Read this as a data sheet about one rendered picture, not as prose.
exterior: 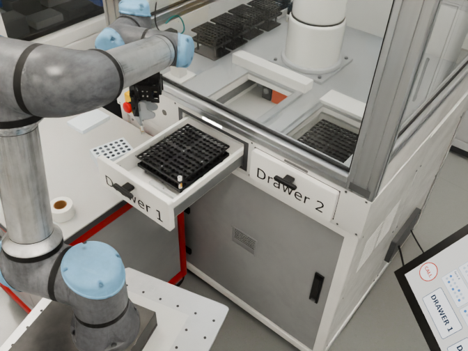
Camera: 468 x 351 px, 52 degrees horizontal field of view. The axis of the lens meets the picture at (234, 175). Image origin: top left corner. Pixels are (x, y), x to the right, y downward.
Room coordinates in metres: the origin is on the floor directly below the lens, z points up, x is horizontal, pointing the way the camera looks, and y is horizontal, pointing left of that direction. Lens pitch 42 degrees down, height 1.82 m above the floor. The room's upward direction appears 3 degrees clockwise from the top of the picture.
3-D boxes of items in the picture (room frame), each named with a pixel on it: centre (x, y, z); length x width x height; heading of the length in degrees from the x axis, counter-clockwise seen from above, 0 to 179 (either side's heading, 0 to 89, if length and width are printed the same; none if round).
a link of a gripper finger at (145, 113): (1.12, 0.26, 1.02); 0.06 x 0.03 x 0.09; 89
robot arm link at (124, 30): (1.04, 0.27, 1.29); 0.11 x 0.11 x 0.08; 76
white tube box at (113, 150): (1.23, 0.41, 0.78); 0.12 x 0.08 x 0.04; 128
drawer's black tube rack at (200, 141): (1.12, 0.15, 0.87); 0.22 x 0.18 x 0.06; 143
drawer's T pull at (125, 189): (0.94, 0.29, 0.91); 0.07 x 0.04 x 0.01; 53
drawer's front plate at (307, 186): (1.03, -0.17, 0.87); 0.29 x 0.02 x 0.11; 53
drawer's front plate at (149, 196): (0.96, 0.28, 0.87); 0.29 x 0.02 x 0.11; 53
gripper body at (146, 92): (1.14, 0.26, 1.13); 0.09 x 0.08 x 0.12; 89
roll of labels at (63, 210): (0.97, 0.50, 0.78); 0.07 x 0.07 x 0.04
